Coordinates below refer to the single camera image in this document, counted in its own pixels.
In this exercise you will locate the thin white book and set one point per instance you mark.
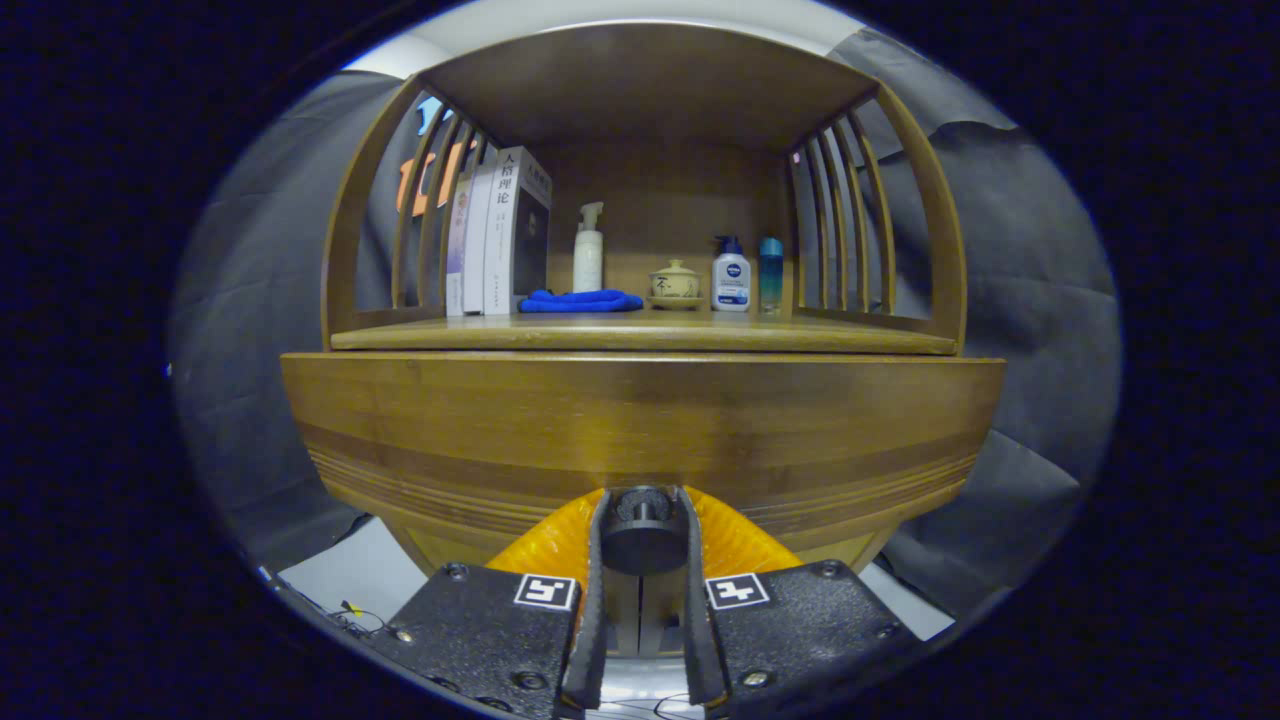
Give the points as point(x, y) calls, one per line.
point(478, 250)

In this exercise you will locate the wooden cabinet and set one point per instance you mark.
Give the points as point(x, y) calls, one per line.
point(650, 90)

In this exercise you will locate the thick white and dark book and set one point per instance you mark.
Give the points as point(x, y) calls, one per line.
point(505, 240)

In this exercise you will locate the beige lidded ceramic cup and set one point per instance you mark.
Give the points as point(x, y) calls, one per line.
point(675, 284)

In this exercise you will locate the teal slim bottle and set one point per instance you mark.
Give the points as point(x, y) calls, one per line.
point(770, 280)

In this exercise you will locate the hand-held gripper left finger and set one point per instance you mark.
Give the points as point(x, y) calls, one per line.
point(590, 640)

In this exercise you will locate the wooden cabinet door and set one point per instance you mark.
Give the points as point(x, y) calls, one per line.
point(665, 612)
point(622, 612)

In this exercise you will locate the wooden countertop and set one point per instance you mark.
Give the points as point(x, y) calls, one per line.
point(700, 330)

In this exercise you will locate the blue folded cloth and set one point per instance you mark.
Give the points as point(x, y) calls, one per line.
point(580, 301)

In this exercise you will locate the pale purple book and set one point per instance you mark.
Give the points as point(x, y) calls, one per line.
point(457, 255)

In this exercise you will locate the white bottle with blue cap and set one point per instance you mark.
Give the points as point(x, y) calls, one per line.
point(731, 282)

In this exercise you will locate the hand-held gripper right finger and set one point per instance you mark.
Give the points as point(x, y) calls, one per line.
point(700, 650)

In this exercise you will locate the white pump bottle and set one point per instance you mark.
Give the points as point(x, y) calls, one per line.
point(588, 262)

